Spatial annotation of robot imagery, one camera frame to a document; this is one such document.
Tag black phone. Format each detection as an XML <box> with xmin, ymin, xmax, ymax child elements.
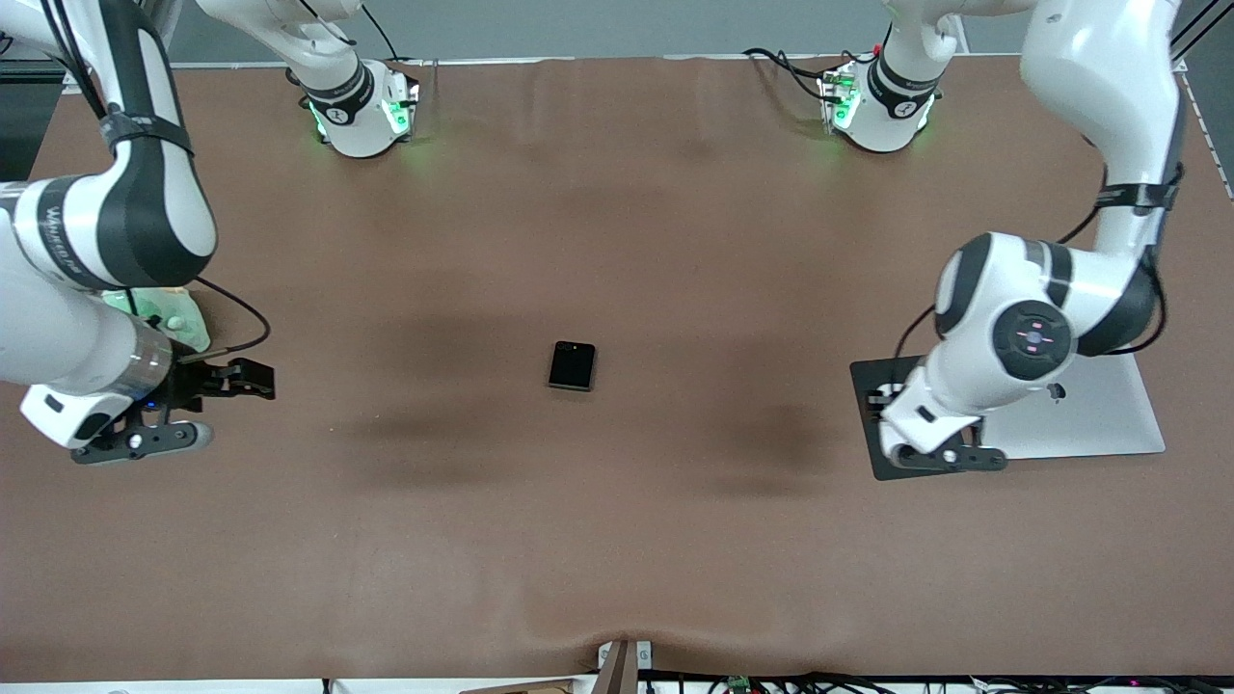
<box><xmin>548</xmin><ymin>340</ymin><xmax>598</xmax><ymax>393</ymax></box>

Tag black mouse pad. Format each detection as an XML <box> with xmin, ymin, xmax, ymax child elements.
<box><xmin>849</xmin><ymin>354</ymin><xmax>972</xmax><ymax>482</ymax></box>

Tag green dinosaur plush toy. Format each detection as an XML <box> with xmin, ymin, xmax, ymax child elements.
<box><xmin>101</xmin><ymin>286</ymin><xmax>212</xmax><ymax>354</ymax></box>

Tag silver laptop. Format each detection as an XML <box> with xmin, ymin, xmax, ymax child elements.
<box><xmin>979</xmin><ymin>352</ymin><xmax>1167</xmax><ymax>462</ymax></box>

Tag brown table cover sheet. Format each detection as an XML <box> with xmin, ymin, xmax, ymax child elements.
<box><xmin>0</xmin><ymin>55</ymin><xmax>1234</xmax><ymax>681</ymax></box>

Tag brown cardboard piece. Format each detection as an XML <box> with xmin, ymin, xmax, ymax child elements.
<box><xmin>458</xmin><ymin>678</ymin><xmax>601</xmax><ymax>694</ymax></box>

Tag black left arm base cables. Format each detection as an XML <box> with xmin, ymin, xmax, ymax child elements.
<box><xmin>742</xmin><ymin>46</ymin><xmax>873</xmax><ymax>107</ymax></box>

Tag black right arm base cable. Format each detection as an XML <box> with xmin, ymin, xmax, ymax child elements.
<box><xmin>362</xmin><ymin>0</ymin><xmax>401</xmax><ymax>64</ymax></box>

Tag grey bracket with brown post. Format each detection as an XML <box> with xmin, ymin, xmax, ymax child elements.
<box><xmin>596</xmin><ymin>639</ymin><xmax>655</xmax><ymax>694</ymax></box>

